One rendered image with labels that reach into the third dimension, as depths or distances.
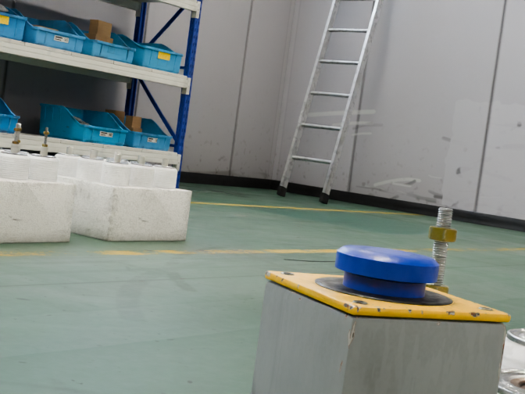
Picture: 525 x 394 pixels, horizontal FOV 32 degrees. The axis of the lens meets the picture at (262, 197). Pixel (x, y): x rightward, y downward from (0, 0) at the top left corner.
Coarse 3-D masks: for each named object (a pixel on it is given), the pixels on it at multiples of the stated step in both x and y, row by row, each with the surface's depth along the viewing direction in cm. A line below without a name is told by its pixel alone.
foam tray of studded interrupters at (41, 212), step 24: (0, 192) 256; (24, 192) 264; (48, 192) 272; (72, 192) 281; (0, 216) 258; (24, 216) 265; (48, 216) 274; (72, 216) 282; (0, 240) 259; (24, 240) 267; (48, 240) 275
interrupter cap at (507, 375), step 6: (504, 372) 53; (510, 372) 53; (516, 372) 54; (522, 372) 54; (504, 378) 51; (510, 378) 52; (516, 378) 52; (522, 378) 52; (498, 384) 49; (504, 384) 50; (510, 384) 50; (516, 384) 51; (522, 384) 52; (498, 390) 49; (504, 390) 49; (510, 390) 48; (516, 390) 49; (522, 390) 49
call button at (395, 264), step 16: (336, 256) 36; (352, 256) 35; (368, 256) 34; (384, 256) 34; (400, 256) 35; (416, 256) 35; (352, 272) 34; (368, 272) 34; (384, 272) 34; (400, 272) 34; (416, 272) 34; (432, 272) 35; (352, 288) 35; (368, 288) 35; (384, 288) 34; (400, 288) 34; (416, 288) 35
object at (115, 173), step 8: (120, 160) 306; (104, 168) 303; (112, 168) 302; (120, 168) 302; (128, 168) 304; (104, 176) 303; (112, 176) 302; (120, 176) 302; (128, 176) 305; (112, 184) 302; (120, 184) 303; (128, 184) 306
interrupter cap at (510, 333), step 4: (516, 328) 69; (520, 328) 69; (524, 328) 69; (508, 332) 67; (512, 332) 67; (516, 332) 68; (520, 332) 68; (524, 332) 68; (508, 336) 66; (512, 336) 66; (516, 336) 65; (520, 336) 66; (524, 336) 66; (512, 340) 65; (516, 340) 65; (520, 340) 65; (524, 340) 64; (520, 344) 65; (524, 344) 64
